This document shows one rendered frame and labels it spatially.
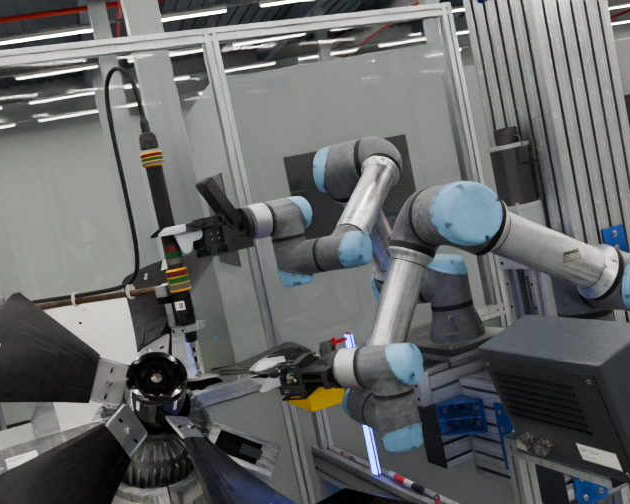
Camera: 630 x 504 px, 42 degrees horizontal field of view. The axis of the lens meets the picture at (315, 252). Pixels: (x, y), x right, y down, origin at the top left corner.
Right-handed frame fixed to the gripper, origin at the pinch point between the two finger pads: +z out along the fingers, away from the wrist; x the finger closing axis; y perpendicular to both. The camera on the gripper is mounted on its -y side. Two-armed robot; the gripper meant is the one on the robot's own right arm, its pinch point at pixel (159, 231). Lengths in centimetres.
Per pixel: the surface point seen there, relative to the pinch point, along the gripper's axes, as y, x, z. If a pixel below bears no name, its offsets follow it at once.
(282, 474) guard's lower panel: 81, 63, -50
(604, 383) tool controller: 30, -87, -16
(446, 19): -50, 46, -139
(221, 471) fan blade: 46.0, -14.6, 4.5
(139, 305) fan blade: 15.1, 18.6, 0.2
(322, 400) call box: 49, 15, -39
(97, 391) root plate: 28.7, 7.8, 16.8
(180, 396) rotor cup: 31.7, -6.9, 6.0
